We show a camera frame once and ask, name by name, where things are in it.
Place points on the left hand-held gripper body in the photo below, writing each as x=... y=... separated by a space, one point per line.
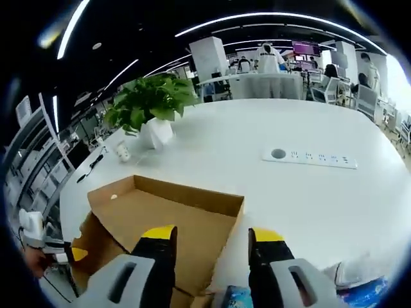
x=32 y=227

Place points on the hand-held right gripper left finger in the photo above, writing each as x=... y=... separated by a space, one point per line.
x=157 y=266

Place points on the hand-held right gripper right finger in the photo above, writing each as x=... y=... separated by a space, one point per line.
x=266 y=266

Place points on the brown cardboard shoe box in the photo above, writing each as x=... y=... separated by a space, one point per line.
x=192 y=211

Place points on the blue soft tissue pack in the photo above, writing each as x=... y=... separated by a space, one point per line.
x=369 y=288

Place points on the person's left hand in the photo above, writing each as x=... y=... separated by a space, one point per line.
x=37 y=263

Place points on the grey storage shelf rack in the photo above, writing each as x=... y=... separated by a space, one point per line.
x=35 y=154

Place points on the white paper cup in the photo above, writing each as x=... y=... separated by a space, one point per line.
x=123 y=152

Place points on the white table socket strip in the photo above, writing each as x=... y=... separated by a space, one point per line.
x=321 y=158

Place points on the green plant in white pot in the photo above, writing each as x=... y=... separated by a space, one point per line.
x=147 y=102

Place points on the white office counter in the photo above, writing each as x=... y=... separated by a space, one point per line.
x=250 y=85

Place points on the white swivel chair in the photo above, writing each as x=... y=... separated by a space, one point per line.
x=367 y=102

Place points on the curved ceiling light strip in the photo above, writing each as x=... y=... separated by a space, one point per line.
x=72 y=29

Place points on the white square column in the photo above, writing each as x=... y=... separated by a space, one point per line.
x=208 y=59

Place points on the purple wall screen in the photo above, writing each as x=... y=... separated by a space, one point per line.
x=306 y=48

